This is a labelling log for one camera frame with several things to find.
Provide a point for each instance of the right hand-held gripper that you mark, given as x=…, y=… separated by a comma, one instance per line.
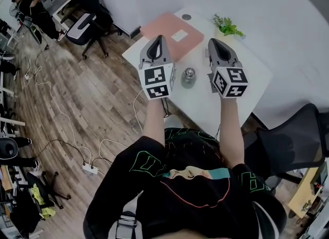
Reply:
x=231, y=82

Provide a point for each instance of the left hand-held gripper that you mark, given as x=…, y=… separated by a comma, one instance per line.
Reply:
x=155, y=81

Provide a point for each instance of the person's right forearm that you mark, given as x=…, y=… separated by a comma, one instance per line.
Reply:
x=231, y=130

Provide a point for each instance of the person's left forearm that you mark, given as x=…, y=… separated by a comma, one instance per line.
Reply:
x=154, y=122

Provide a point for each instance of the green potted plant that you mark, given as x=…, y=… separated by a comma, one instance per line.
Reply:
x=228, y=28

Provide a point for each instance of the person's grey trousers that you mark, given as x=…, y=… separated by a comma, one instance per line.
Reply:
x=173, y=121

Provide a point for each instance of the grey black office chair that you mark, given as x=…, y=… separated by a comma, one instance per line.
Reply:
x=82, y=27

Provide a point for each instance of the black mesh office chair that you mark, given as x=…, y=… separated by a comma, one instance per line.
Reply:
x=290, y=143

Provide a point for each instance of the white power strip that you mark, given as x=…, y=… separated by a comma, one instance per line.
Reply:
x=90, y=168

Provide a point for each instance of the person's black printed shirt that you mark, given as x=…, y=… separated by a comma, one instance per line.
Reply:
x=192, y=207

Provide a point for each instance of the light wooden desk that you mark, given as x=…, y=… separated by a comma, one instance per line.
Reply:
x=306, y=191

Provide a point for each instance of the small desk plant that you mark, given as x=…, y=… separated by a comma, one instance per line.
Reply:
x=306, y=205

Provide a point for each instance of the yellow safety vest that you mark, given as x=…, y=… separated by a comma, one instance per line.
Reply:
x=38, y=197

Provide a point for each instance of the cluttered storage shelf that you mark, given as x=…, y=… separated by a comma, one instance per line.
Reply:
x=10, y=194

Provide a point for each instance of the black swivel chair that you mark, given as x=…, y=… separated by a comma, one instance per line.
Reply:
x=25, y=214

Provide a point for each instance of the white desk frame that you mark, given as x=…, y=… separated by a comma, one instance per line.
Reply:
x=13, y=122

